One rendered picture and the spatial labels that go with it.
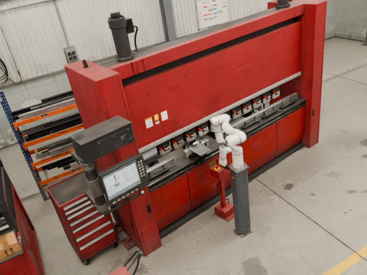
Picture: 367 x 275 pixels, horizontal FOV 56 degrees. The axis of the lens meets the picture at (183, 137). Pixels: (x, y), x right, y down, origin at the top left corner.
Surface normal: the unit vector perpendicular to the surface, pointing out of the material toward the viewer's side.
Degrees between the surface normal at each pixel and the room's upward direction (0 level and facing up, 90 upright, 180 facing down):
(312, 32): 90
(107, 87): 90
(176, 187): 90
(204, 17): 90
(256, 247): 0
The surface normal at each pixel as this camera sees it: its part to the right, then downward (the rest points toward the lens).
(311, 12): -0.79, 0.40
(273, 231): -0.15, -0.86
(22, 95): 0.48, 0.37
